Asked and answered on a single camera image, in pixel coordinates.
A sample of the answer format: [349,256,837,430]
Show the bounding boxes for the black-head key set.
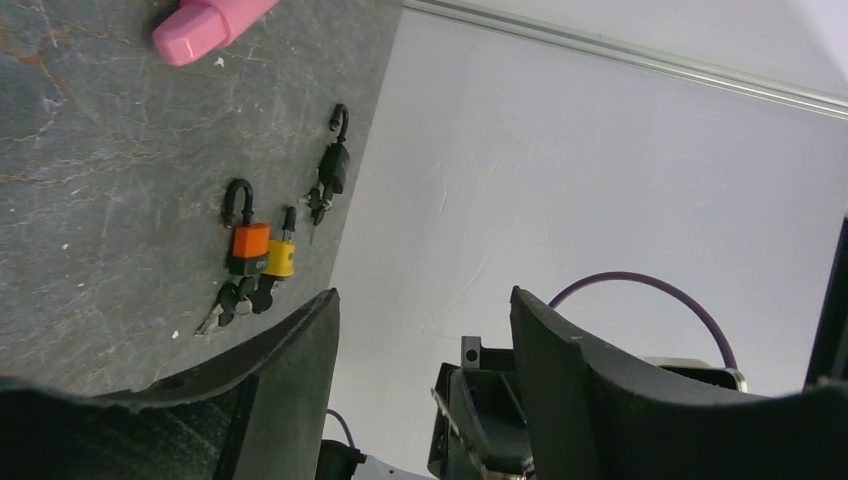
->
[300,183,334,243]

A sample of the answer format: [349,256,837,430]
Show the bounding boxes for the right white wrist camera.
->
[642,357,748,393]

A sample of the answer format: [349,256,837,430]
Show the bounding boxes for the black Kaijing padlock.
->
[318,104,351,199]

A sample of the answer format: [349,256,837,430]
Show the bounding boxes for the pink cylindrical wand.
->
[152,0,278,66]

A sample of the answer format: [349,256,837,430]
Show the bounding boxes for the yellow black padlock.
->
[250,206,297,315]

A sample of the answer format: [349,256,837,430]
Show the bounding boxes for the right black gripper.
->
[427,336,534,479]

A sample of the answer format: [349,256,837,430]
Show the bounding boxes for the orange black padlock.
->
[221,178,271,276]

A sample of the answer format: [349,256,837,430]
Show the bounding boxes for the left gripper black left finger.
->
[1,289,340,479]

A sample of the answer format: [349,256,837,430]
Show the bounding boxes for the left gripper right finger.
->
[510,287,847,479]

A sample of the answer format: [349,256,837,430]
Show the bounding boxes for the black-head key bunch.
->
[194,276,258,336]

